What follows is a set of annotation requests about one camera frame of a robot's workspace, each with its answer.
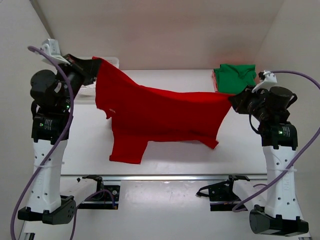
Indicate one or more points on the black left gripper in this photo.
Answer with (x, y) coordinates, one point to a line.
(81, 69)

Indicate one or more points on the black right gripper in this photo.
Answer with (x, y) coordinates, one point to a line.
(244, 100)

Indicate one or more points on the red t-shirt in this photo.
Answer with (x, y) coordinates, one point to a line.
(141, 114)

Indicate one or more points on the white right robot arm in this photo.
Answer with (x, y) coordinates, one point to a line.
(279, 213)

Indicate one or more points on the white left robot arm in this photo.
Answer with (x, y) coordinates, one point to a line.
(52, 113)

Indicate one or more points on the green folded t-shirt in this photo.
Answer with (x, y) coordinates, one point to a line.
(233, 79)

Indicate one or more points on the white plastic basket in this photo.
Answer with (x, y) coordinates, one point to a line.
(87, 93)

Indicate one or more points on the pink folded t-shirt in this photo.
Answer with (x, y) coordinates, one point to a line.
(213, 80)

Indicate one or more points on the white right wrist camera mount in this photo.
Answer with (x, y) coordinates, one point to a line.
(267, 80)

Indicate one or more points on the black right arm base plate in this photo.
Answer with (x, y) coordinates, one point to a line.
(221, 195)

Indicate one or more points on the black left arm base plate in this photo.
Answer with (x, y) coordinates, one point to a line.
(106, 194)

